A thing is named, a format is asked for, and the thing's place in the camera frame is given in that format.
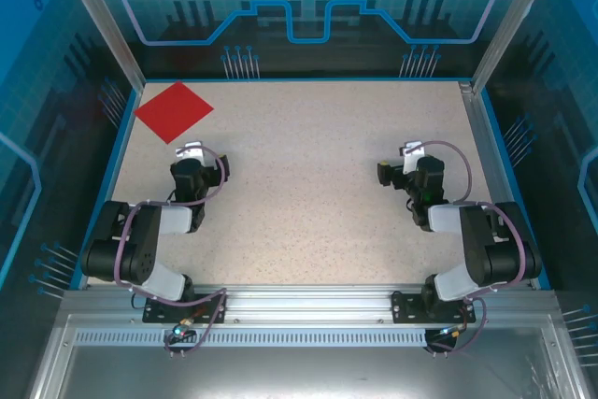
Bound red square paper sheet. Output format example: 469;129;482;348
133;81;216;145

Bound blue table rim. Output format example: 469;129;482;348
68;76;552;292

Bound steel tray panel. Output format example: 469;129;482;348
27;314;592;399

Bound grey metal bracket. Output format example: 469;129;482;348
175;140;206;165

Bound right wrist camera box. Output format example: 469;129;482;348
399;140;429;174

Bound aluminium side rail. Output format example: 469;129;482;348
459;80;536;289

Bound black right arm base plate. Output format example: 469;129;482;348
391;290;477;325

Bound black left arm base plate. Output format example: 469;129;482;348
142;292;228;325

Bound aluminium cross rail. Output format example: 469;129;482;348
60;284;560;325

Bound cable connector with green light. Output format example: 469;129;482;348
438;323;468;339
163;318;195;342

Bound aluminium frame post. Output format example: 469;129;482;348
50;0;147;92
470;0;564;94

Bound slotted aluminium cable duct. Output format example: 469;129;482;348
73;329;434;348

